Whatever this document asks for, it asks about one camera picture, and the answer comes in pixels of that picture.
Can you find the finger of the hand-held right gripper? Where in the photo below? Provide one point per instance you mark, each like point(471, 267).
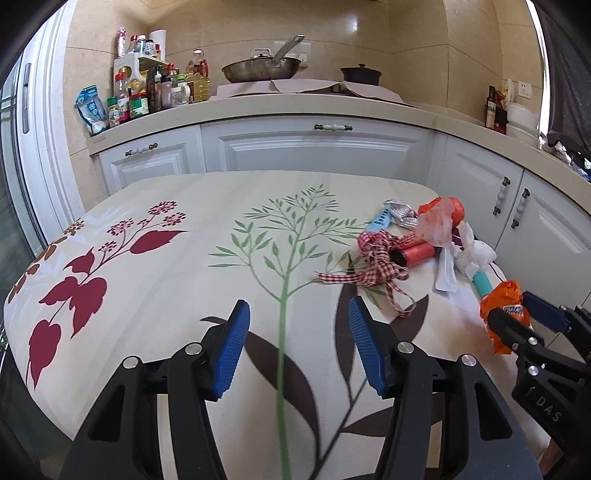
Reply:
point(508, 327)
point(545, 314)

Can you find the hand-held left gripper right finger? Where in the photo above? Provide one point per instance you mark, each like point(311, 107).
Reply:
point(367, 350)

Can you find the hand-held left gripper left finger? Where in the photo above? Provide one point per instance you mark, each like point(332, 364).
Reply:
point(231, 350)

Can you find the orange plastic bag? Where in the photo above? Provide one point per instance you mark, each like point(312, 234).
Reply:
point(503, 300)

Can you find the white plastic wrapper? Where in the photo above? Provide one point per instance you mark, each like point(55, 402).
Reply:
point(445, 274)

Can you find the red checkered ribbon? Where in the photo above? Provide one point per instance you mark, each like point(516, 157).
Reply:
point(376, 249)

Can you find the clear orange-dotted plastic wrap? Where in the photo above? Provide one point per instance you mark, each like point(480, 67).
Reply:
point(438, 224)

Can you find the floral printed tablecloth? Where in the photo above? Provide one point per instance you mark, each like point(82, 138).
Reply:
point(184, 286)

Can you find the silver foil wrapper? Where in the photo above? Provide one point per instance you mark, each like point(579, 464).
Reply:
point(404, 214)

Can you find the colourful clutter pile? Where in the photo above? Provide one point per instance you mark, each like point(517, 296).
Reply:
point(565, 152)

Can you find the stack of white containers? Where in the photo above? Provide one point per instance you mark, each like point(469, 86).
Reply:
point(521, 121)

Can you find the red packet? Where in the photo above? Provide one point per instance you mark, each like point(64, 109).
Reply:
point(500, 115)

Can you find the white kitchen cabinet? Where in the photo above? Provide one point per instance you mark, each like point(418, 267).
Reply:
point(286, 152)

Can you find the dark glass bottle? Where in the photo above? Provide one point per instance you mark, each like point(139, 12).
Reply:
point(490, 110)

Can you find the dark hanging cloth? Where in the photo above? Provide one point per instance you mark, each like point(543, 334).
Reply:
point(563, 69)

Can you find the group of seasoning bottles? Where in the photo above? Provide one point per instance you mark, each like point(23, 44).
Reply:
point(138, 104)

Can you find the yellow cooking oil bottle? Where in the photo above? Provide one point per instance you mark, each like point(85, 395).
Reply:
point(201, 87)

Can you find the black lidded pot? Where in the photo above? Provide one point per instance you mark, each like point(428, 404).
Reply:
point(362, 76)

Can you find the blue snack packet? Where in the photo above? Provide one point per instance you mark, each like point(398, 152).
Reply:
point(92, 110)

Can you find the steel wok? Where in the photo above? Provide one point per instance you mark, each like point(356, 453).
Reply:
point(258, 71)

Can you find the white tiered spice rack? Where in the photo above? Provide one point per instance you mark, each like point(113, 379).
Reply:
point(136, 60)

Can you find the paper towel roll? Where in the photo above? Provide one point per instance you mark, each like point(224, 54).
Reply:
point(158, 44)

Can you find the single wall socket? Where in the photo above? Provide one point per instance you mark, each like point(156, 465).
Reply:
point(525, 89)

